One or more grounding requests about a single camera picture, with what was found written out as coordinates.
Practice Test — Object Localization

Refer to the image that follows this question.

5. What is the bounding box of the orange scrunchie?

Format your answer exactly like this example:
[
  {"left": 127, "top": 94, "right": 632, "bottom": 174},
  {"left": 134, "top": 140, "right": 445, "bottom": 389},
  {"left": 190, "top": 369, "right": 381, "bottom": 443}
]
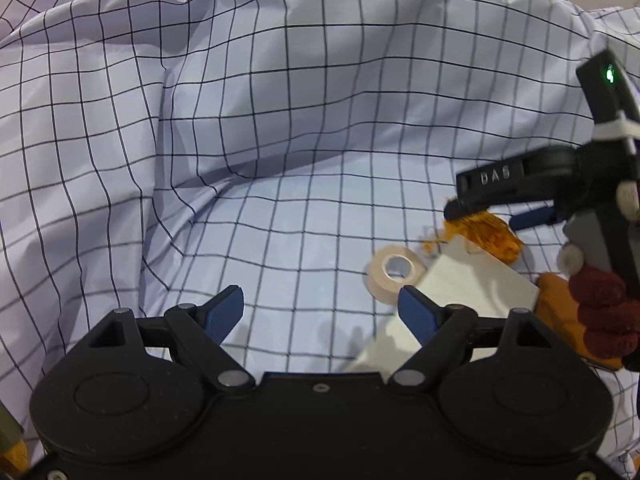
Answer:
[{"left": 422, "top": 211, "right": 524, "bottom": 266}]

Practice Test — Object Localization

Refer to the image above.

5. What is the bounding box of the beige tape roll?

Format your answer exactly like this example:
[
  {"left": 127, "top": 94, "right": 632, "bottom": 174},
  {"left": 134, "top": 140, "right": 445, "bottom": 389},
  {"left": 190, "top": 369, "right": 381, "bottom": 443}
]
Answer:
[{"left": 366, "top": 245, "right": 426, "bottom": 306}]

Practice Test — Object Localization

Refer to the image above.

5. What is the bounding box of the white cardboard box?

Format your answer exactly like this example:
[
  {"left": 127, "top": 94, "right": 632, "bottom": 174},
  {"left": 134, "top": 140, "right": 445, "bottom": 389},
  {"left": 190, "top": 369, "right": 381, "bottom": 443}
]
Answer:
[{"left": 347, "top": 246, "right": 542, "bottom": 374}]

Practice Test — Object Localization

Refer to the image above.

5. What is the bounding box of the orange maroon plush toy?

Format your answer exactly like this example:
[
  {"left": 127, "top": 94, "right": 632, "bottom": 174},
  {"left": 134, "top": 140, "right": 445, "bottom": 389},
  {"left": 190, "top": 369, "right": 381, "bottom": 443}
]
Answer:
[{"left": 535, "top": 264, "right": 639, "bottom": 370}]

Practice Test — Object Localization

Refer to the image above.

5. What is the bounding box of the checkered light blue cloth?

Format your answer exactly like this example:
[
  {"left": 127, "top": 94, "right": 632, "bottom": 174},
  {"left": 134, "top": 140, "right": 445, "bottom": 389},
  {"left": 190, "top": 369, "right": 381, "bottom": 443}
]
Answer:
[{"left": 1, "top": 0, "right": 639, "bottom": 479}]

